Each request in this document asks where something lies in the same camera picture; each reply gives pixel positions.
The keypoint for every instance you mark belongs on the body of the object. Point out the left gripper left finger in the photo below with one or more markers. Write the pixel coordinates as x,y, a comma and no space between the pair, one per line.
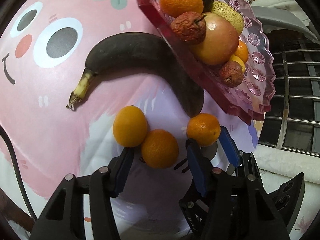
119,171

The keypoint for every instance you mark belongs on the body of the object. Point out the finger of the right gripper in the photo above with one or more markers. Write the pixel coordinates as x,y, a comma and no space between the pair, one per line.
229,147

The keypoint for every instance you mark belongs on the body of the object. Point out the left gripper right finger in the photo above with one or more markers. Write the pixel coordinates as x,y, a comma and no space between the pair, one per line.
200,166

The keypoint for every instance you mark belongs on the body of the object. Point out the small yellow-orange mandarin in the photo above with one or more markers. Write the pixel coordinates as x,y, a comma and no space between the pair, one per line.
130,126

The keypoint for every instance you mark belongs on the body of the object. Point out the wrinkled red passion fruit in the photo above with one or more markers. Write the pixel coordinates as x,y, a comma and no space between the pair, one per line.
231,74

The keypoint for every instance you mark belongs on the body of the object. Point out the small orange mandarin front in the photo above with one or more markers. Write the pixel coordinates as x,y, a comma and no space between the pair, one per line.
239,61

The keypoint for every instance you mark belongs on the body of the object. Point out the large orange mandarin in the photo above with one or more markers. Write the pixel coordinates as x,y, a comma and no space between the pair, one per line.
242,51

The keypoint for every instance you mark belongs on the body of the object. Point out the red apple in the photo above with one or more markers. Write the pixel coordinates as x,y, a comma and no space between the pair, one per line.
220,43

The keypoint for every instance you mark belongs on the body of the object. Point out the blackened banana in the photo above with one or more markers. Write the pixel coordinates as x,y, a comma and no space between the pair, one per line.
132,53

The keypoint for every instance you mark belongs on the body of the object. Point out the dark red wrinkled fruit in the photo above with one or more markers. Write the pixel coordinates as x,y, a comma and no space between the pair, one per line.
190,27

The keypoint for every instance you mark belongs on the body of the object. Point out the yellow pear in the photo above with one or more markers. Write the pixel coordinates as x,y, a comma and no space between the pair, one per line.
228,13

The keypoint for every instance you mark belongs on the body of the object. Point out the pink plastic fruit bowl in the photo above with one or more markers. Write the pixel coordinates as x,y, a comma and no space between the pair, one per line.
250,100

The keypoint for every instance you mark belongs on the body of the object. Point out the white curtain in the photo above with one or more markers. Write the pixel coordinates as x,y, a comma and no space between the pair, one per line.
278,166

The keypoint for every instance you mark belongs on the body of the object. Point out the metal window bars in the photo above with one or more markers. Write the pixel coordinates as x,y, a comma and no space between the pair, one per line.
293,122

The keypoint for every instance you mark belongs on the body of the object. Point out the grey office chair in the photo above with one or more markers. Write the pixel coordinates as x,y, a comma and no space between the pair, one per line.
284,14

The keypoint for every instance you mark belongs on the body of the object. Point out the cartoon printed tablecloth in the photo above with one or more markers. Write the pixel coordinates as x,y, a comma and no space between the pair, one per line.
44,46

